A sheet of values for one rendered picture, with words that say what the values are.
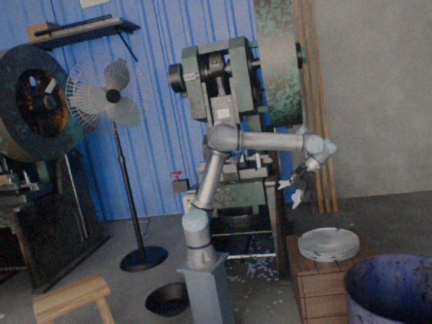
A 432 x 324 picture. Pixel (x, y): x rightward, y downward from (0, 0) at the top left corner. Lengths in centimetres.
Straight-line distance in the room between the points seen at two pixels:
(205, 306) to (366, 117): 238
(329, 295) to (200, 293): 59
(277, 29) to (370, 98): 178
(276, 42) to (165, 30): 188
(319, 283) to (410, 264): 40
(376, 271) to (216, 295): 68
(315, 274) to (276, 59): 104
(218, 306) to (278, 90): 109
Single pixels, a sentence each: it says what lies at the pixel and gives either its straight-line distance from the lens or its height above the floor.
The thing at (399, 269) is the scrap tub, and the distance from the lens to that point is 158.
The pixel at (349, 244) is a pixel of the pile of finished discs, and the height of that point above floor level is 39.
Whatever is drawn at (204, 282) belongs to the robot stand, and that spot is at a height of 39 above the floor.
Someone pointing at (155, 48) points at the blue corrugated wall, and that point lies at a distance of 359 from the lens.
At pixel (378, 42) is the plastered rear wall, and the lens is 348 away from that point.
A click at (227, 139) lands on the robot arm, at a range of 146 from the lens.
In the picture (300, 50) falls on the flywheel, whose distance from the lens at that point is 217.
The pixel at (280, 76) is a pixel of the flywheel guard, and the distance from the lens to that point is 183.
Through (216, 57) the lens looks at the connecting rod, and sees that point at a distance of 220.
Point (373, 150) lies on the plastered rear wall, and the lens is 353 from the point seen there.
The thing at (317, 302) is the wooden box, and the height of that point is 19.
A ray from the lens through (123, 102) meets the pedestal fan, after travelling 258.
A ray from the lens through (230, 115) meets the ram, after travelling 218.
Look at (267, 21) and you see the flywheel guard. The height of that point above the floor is 150.
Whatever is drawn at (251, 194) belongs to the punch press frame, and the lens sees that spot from 210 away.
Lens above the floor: 119
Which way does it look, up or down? 11 degrees down
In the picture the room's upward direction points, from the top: 10 degrees counter-clockwise
